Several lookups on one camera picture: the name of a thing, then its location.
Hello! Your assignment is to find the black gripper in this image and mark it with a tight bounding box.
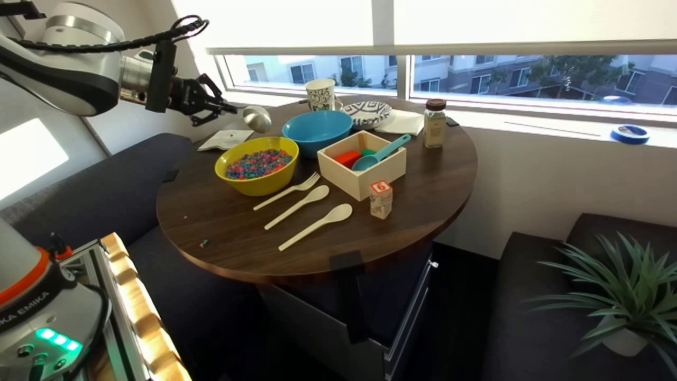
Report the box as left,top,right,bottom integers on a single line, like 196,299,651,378
147,40,237,125

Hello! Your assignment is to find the silver ladle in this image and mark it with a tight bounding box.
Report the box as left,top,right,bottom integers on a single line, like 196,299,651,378
224,107,273,133

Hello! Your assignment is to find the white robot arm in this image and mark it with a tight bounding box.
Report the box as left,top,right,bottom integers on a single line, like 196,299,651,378
0,0,237,128

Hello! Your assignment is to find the yellow bowl with beads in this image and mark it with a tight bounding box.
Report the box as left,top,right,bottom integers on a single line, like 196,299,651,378
213,136,301,198

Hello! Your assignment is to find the blue bowl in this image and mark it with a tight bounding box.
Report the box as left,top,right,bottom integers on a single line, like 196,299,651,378
282,111,353,160

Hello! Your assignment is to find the teal scoop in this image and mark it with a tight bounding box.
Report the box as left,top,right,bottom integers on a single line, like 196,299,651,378
351,133,412,172

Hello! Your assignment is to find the white paper napkin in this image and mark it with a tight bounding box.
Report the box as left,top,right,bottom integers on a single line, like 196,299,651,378
198,129,252,153

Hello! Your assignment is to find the patterned paper cup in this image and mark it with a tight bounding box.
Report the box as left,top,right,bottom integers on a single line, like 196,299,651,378
305,78,336,111

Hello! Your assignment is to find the cream plastic fork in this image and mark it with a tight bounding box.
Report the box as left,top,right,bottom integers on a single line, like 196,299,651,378
252,172,319,213

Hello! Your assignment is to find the round wooden table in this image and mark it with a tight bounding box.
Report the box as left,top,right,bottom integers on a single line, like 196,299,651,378
157,128,479,284

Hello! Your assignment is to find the cream plastic spoon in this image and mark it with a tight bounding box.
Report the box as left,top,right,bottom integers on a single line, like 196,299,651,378
264,184,331,231
280,204,353,252

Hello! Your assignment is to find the orange cup in box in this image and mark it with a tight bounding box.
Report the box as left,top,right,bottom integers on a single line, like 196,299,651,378
335,150,361,167

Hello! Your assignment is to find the wooden box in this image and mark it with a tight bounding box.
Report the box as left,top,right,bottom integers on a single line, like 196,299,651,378
317,132,410,202

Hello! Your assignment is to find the white cloth on table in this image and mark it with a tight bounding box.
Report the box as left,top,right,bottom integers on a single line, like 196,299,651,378
377,111,424,136

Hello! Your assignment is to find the small wooden block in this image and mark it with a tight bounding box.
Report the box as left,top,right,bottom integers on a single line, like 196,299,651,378
370,183,393,220

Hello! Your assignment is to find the glass jar with lid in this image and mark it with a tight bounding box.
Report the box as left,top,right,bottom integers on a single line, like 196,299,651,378
424,100,447,149

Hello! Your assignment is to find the dark grey sofa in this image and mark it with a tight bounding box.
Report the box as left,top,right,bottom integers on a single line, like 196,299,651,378
2,133,258,381

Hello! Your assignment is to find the wooden slatted rack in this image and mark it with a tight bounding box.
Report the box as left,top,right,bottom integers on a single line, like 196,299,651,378
63,234,192,381

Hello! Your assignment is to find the grey cabinet under table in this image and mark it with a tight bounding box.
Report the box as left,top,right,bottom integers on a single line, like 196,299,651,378
258,244,434,381

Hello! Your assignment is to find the dark ottoman seat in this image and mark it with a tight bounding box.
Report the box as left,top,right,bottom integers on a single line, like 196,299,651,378
482,215,677,381

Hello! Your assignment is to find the blue tape roll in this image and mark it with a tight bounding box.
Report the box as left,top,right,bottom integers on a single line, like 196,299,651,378
612,125,650,145

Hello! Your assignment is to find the green potted plant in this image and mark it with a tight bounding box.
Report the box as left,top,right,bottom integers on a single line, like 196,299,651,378
527,234,677,378

